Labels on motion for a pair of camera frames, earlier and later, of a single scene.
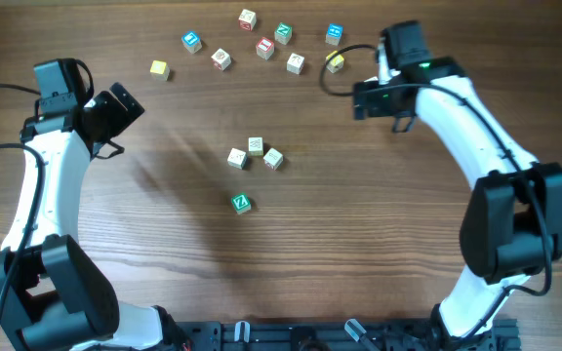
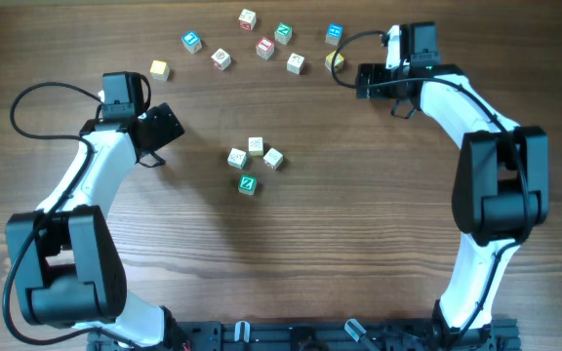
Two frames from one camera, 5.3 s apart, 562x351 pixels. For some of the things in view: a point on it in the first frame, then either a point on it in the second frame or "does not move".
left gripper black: [120, 115] -> [168, 125]
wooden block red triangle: [273, 158] does not move
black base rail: [341, 335] does not move
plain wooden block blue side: [237, 158] does not move
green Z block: [241, 203] -> [247, 184]
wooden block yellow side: [255, 146] does not move
